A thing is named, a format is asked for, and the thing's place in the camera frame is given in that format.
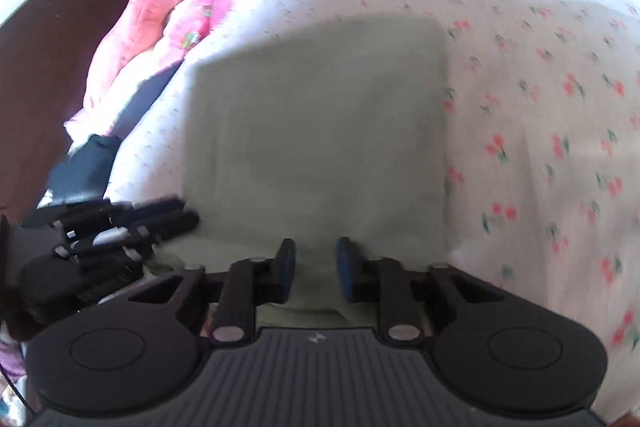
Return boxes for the light green pants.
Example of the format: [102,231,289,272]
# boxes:
[166,14,447,327]

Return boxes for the dark navy garment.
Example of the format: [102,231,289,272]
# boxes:
[44,60,182,205]

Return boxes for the dark wooden headboard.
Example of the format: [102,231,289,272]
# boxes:
[1,0,128,221]

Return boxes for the pink quilt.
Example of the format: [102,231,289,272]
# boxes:
[63,0,281,143]

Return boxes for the cherry print bed sheet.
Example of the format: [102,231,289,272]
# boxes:
[37,0,640,427]

